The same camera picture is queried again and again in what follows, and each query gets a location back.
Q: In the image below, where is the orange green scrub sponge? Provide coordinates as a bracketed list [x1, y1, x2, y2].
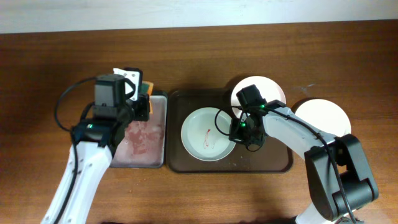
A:
[137, 81, 154, 114]

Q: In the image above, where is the pale green plate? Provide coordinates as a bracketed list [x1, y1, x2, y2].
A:
[181, 107, 235, 162]

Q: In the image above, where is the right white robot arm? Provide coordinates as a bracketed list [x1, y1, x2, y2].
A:
[228, 85, 379, 224]

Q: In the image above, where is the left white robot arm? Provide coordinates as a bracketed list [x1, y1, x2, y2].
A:
[42, 70, 150, 223]

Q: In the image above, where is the large brown serving tray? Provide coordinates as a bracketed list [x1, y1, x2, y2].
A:
[165, 89, 294, 174]

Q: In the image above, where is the small tray with soapy water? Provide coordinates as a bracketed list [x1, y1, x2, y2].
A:
[110, 91, 168, 169]

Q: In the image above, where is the pinkish white plate top right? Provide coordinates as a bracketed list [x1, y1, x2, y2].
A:
[230, 76, 286, 106]

